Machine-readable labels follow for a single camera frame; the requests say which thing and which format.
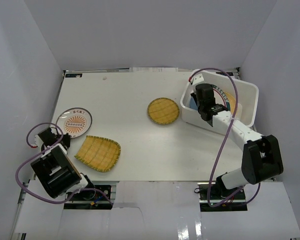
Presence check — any white bowl patterned rim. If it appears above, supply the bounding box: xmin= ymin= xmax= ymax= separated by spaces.
xmin=211 ymin=84 xmax=236 ymax=114

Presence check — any tan bear plate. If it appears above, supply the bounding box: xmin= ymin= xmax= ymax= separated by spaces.
xmin=223 ymin=91 xmax=243 ymax=120

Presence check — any fan-shaped bamboo tray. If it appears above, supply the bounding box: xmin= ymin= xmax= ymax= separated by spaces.
xmin=74 ymin=135 xmax=122 ymax=173

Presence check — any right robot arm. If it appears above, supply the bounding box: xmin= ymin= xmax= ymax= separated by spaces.
xmin=195 ymin=83 xmax=284 ymax=200

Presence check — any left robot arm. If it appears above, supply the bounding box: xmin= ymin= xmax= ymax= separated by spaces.
xmin=30 ymin=127 xmax=96 ymax=200

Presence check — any blue plate in bin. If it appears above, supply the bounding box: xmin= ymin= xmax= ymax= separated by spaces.
xmin=189 ymin=97 xmax=198 ymax=111

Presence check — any white plastic bin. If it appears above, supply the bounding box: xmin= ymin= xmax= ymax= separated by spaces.
xmin=180 ymin=70 xmax=259 ymax=134

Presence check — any orange sunburst patterned plate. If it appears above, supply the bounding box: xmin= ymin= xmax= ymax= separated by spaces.
xmin=55 ymin=107 xmax=93 ymax=139

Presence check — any round bamboo tray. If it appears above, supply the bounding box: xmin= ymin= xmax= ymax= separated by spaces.
xmin=147 ymin=97 xmax=180 ymax=125

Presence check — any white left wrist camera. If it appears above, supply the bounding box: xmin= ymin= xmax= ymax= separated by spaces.
xmin=31 ymin=134 xmax=43 ymax=150

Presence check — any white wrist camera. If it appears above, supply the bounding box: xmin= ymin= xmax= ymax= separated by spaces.
xmin=31 ymin=134 xmax=43 ymax=150
xmin=191 ymin=73 xmax=205 ymax=85

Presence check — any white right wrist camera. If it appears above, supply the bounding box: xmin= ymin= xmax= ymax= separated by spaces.
xmin=191 ymin=73 xmax=205 ymax=85

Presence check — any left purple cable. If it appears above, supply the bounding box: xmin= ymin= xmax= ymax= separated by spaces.
xmin=15 ymin=122 xmax=113 ymax=208

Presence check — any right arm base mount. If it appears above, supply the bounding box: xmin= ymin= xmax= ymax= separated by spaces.
xmin=194 ymin=182 xmax=248 ymax=213

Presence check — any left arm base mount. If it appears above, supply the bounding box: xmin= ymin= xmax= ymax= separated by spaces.
xmin=63 ymin=184 xmax=116 ymax=210

